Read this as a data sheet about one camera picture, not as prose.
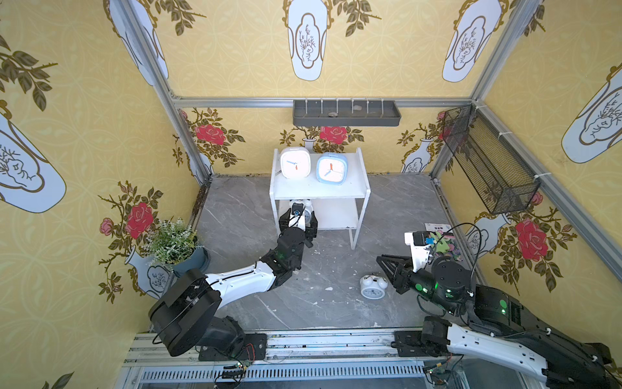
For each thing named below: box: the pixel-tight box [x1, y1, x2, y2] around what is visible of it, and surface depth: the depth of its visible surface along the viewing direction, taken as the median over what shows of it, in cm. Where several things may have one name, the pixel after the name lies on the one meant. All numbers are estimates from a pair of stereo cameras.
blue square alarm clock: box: [315, 152, 349, 186], surface depth 71 cm
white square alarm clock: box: [280, 146, 311, 180], surface depth 73 cm
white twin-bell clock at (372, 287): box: [359, 274, 389, 300], surface depth 81 cm
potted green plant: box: [145, 218, 211, 298], surface depth 80 cm
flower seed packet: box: [424, 222, 463, 261], surface depth 100 cm
